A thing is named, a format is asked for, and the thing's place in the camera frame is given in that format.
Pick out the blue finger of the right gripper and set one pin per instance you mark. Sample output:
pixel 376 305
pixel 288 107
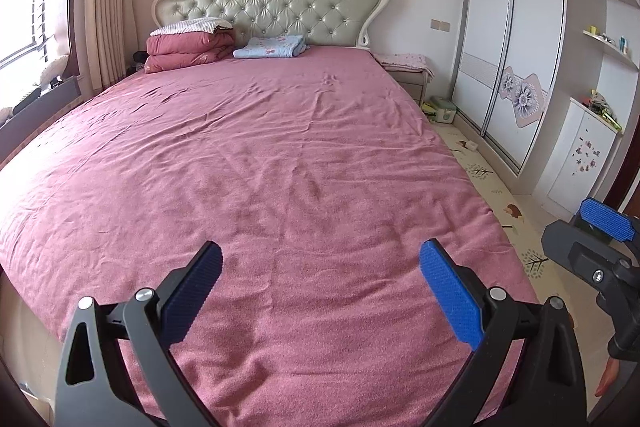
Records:
pixel 617 225
pixel 585 256

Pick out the small box on floor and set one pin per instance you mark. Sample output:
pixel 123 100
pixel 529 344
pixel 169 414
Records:
pixel 470 145

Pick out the green tufted headboard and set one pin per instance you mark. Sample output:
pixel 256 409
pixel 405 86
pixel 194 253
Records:
pixel 272 1

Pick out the window with grille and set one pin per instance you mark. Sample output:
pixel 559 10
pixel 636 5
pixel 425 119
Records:
pixel 34 34

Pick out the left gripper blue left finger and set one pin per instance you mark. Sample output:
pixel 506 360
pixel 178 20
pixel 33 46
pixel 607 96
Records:
pixel 94 387

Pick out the white corner shelf cabinet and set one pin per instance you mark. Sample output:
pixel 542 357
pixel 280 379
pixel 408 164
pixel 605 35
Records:
pixel 597 89

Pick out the pink cloth on nightstand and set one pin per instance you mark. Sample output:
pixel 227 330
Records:
pixel 404 63

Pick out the cartoon foam floor mat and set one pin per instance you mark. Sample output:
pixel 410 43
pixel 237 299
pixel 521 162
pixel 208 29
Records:
pixel 523 221

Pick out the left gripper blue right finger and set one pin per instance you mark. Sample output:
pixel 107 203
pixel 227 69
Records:
pixel 547 386

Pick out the folded light blue blanket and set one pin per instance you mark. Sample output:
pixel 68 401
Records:
pixel 272 47

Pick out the person's right hand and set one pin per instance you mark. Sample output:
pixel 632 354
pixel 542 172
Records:
pixel 608 377

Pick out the white sliding wardrobe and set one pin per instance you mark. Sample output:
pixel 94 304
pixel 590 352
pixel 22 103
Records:
pixel 506 68

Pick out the wall switch plate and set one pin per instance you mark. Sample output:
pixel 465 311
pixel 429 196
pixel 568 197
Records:
pixel 440 25

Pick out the folded pink quilt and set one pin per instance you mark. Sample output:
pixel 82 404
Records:
pixel 189 43

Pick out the pink bed sheet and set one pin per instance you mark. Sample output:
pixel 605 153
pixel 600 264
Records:
pixel 318 177

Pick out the green white storage box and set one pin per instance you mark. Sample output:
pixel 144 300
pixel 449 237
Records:
pixel 445 110

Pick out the grey nightstand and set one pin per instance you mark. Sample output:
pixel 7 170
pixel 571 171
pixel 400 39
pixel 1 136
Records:
pixel 414 83

